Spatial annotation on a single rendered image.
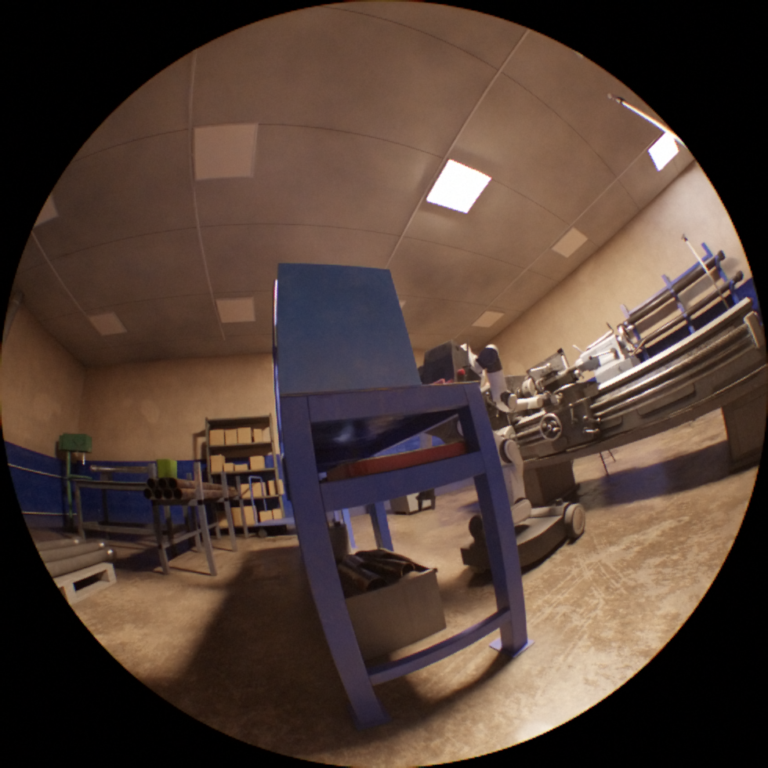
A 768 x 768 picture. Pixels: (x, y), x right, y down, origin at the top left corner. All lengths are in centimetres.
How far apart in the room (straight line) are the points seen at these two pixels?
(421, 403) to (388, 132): 264
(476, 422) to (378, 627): 75
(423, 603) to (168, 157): 361
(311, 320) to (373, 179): 258
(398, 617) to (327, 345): 91
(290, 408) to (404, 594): 74
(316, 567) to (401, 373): 48
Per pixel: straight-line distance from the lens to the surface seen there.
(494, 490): 74
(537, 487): 259
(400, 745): 80
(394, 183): 320
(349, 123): 285
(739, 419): 203
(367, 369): 64
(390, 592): 99
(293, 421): 57
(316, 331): 66
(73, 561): 224
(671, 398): 206
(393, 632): 107
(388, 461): 64
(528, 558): 147
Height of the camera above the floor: 66
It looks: 19 degrees up
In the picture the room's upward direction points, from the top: 12 degrees counter-clockwise
